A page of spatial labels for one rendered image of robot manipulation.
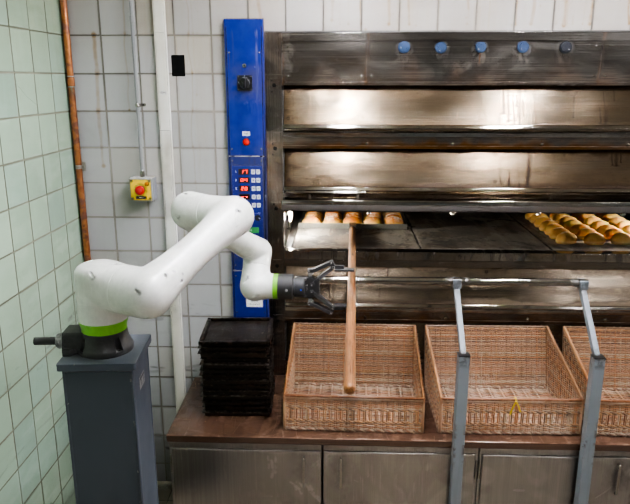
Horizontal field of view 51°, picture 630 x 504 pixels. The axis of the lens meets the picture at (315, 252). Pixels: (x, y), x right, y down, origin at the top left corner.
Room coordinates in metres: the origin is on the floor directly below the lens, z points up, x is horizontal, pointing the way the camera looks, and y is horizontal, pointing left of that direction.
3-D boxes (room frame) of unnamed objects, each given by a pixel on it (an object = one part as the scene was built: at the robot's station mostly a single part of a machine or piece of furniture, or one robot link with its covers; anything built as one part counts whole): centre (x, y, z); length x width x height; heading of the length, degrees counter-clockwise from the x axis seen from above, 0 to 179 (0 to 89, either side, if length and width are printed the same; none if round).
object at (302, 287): (2.27, 0.03, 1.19); 0.09 x 0.07 x 0.08; 87
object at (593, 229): (3.21, -1.36, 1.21); 0.61 x 0.48 x 0.06; 178
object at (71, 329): (1.68, 0.63, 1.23); 0.26 x 0.15 x 0.06; 92
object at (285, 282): (2.28, 0.10, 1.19); 0.12 x 0.06 x 0.09; 177
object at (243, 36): (3.76, 0.25, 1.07); 1.93 x 0.16 x 2.15; 178
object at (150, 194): (2.81, 0.74, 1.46); 0.10 x 0.07 x 0.10; 88
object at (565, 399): (2.53, -0.76, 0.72); 0.56 x 0.49 x 0.28; 89
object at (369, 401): (2.55, -0.16, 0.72); 0.56 x 0.49 x 0.28; 87
